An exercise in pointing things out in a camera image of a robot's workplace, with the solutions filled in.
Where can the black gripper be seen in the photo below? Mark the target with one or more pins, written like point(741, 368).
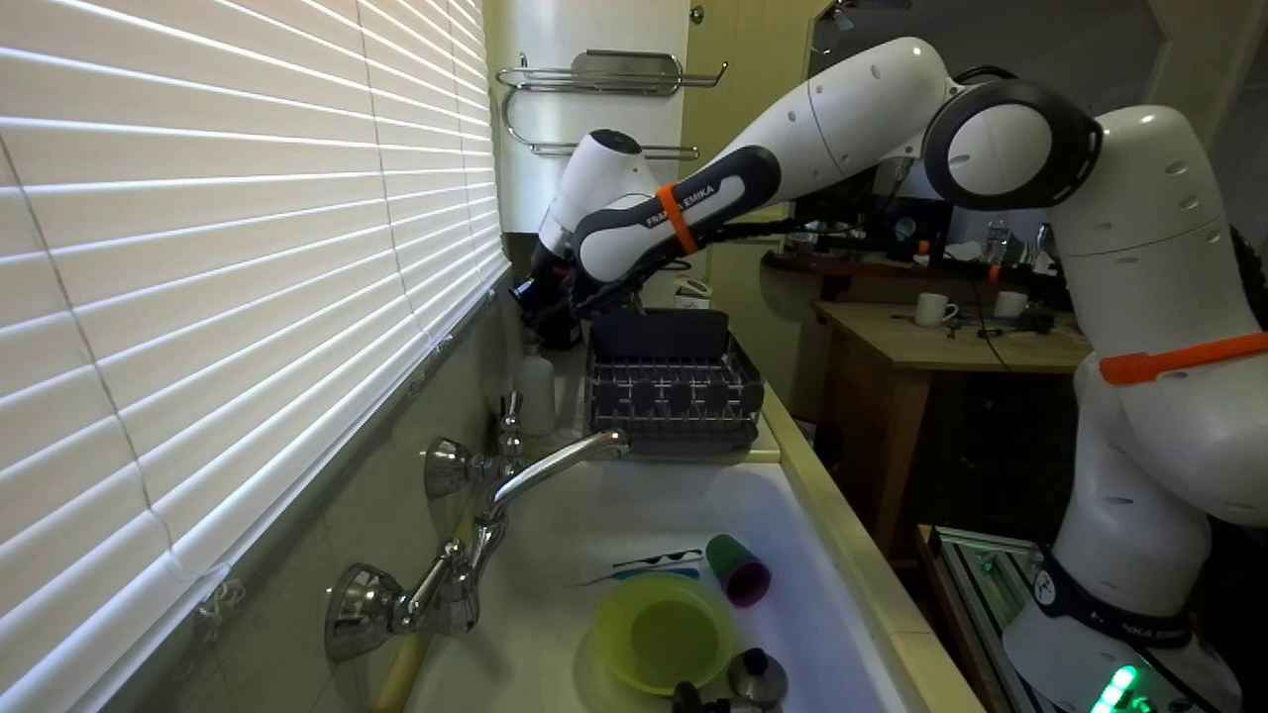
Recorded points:
point(550, 286)

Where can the translucent white squirt bottle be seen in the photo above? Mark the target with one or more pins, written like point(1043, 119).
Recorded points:
point(537, 397)

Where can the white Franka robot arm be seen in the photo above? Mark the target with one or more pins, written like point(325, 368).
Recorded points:
point(1152, 263)

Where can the chrome knob beside bottle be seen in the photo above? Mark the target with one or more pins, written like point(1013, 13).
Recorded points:
point(508, 421)

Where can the black dish rack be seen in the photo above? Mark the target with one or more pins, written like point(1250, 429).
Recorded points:
point(666, 381)

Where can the chrome faucet spout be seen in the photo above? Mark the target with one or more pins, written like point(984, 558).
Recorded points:
point(550, 467)

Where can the green and maroon cup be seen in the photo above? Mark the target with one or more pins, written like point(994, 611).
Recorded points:
point(740, 569)

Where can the lime green plastic bowl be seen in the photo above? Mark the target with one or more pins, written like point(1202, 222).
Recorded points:
point(662, 636)

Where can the wooden table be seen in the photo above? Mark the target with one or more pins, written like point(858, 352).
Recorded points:
point(887, 381)

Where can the white window blind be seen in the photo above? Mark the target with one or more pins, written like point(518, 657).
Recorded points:
point(222, 292)

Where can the white sink basin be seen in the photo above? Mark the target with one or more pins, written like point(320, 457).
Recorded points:
point(819, 597)

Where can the yellow tube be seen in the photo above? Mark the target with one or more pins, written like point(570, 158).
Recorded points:
point(402, 668)

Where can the white mug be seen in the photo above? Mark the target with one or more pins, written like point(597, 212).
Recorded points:
point(1013, 305)
point(932, 309)

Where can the small black utensil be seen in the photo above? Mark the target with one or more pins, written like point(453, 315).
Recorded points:
point(696, 700)

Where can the small metal cup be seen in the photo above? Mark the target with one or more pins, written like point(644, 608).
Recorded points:
point(753, 677)

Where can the printed box on floor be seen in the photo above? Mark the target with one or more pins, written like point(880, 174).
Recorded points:
point(984, 581)

